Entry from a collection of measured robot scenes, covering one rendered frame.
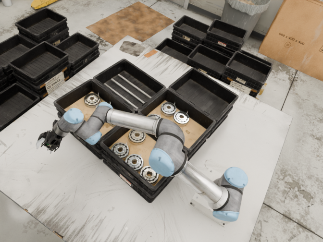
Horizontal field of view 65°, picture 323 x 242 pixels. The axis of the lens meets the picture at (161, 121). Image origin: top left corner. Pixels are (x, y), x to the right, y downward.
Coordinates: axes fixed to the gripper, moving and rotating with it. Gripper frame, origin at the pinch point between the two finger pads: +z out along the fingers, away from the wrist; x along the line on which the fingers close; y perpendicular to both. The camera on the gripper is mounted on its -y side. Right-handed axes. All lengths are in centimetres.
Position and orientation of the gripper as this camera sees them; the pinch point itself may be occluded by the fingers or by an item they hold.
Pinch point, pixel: (43, 145)
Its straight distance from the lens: 147.2
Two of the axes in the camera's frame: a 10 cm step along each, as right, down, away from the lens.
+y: 0.7, 7.5, -6.5
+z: -6.8, 5.1, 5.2
